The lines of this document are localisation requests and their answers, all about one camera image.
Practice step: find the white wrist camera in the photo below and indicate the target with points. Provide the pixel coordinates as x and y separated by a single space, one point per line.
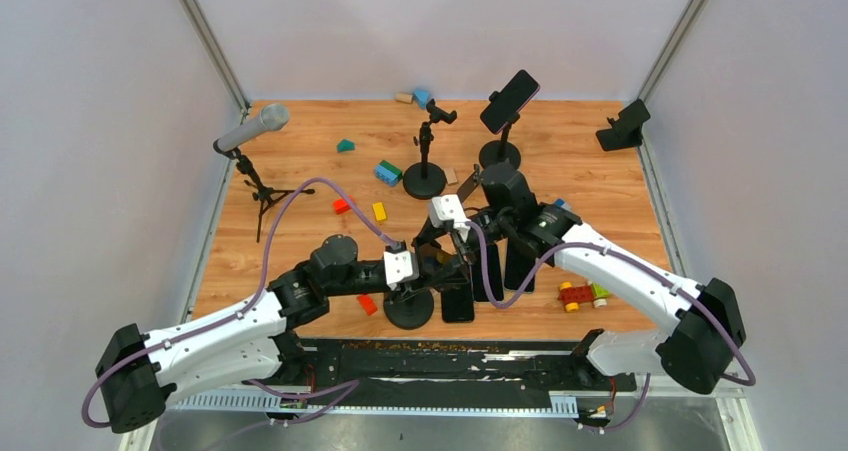
447 212
400 267

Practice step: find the tan wooden cylinder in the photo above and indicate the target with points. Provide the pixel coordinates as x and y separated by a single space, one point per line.
403 97

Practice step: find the red lego toy car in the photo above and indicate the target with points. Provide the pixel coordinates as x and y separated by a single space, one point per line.
573 297

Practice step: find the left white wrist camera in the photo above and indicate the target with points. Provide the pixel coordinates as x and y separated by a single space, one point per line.
400 267

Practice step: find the black round pole stand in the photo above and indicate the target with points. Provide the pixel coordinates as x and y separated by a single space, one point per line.
501 150

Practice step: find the orange red block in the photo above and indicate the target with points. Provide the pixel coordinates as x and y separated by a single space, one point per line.
367 304

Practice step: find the beige wooden block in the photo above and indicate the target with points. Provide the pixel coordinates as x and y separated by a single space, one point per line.
450 176

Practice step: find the black ball-joint phone stand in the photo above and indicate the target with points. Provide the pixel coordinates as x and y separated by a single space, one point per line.
409 310

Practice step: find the black stand of phone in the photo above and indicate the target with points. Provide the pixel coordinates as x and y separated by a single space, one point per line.
424 180

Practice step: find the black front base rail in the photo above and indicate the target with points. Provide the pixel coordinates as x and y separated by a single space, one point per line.
444 374

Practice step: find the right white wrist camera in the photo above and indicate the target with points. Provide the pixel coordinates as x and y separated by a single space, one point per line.
447 212

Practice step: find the teal triangular block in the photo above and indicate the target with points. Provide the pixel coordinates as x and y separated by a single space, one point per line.
345 145

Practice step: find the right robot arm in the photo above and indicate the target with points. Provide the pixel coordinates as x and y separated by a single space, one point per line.
699 329

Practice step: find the grey microphone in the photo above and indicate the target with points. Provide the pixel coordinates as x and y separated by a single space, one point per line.
270 118

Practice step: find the yellow wooden block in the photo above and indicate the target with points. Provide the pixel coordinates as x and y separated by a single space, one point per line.
379 212

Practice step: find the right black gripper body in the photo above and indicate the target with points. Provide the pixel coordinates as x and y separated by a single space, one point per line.
493 223

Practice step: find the blue grey lego brick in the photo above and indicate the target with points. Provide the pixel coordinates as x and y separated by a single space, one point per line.
563 204

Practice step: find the blue triangular block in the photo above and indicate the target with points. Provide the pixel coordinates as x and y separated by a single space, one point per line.
421 97

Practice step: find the red wooden block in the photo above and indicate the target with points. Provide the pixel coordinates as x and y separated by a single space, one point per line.
341 206

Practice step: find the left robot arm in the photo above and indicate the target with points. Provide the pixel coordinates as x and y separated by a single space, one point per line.
140 374

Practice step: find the black desk phone stand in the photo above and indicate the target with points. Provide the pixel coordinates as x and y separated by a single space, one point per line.
626 131

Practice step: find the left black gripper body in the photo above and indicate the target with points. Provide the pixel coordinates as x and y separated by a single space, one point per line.
406 287

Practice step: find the blue green lego brick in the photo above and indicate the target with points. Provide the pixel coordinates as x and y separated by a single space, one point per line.
388 173

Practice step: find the black microphone tripod stand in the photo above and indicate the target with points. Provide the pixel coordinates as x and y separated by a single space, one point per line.
267 197

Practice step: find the purple-edged phone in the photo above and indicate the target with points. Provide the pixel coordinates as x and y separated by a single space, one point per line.
509 101

